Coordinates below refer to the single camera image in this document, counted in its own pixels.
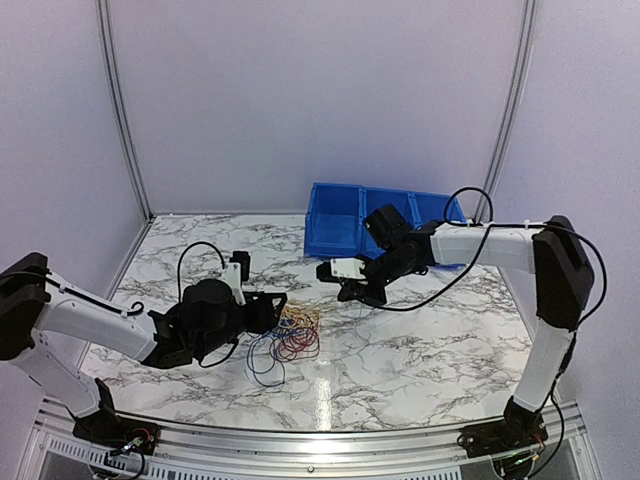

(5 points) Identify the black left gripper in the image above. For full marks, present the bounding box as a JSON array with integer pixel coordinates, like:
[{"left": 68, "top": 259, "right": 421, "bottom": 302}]
[{"left": 196, "top": 291, "right": 287, "bottom": 357}]

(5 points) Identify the yellow cable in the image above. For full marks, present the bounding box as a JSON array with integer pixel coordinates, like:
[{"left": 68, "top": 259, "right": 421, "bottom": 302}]
[{"left": 279, "top": 299, "right": 324, "bottom": 341}]

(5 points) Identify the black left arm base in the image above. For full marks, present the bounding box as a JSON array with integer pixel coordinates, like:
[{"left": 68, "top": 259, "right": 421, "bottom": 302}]
[{"left": 71, "top": 379, "right": 160, "bottom": 456}]

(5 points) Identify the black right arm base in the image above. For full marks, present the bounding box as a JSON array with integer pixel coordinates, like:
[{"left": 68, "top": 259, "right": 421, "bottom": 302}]
[{"left": 457, "top": 397, "right": 548, "bottom": 458}]

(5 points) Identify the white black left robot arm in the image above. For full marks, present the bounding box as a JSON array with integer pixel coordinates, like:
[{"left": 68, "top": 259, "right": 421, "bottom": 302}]
[{"left": 1, "top": 252, "right": 287, "bottom": 445}]

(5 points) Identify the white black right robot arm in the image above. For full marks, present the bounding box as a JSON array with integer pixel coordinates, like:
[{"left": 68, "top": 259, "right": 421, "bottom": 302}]
[{"left": 329, "top": 215, "right": 595, "bottom": 448}]

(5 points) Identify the blue plastic bin left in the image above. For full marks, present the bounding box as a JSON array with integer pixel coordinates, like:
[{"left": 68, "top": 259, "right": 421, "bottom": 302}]
[{"left": 304, "top": 183, "right": 362, "bottom": 258}]

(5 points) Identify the blue plastic bin right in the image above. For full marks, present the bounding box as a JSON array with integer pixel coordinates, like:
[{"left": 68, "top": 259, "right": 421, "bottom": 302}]
[{"left": 409, "top": 191, "right": 472, "bottom": 270}]

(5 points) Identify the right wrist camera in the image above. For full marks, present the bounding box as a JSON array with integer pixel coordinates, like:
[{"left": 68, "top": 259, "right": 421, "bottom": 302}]
[{"left": 316, "top": 258, "right": 366, "bottom": 282}]

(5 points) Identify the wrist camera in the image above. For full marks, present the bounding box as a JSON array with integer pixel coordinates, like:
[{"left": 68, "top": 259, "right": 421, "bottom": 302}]
[
  {"left": 316, "top": 258, "right": 366, "bottom": 282},
  {"left": 223, "top": 251, "right": 251, "bottom": 306}
]

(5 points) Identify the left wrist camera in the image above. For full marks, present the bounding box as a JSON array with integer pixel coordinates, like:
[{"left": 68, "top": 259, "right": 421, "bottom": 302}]
[{"left": 223, "top": 251, "right": 251, "bottom": 306}]

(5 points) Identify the aluminium front rail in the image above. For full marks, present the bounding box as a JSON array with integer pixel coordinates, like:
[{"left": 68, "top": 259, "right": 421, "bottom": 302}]
[{"left": 19, "top": 394, "right": 601, "bottom": 480}]

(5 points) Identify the aluminium frame post left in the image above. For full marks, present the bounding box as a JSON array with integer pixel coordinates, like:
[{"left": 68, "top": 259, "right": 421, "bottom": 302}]
[{"left": 95, "top": 0, "right": 154, "bottom": 223}]

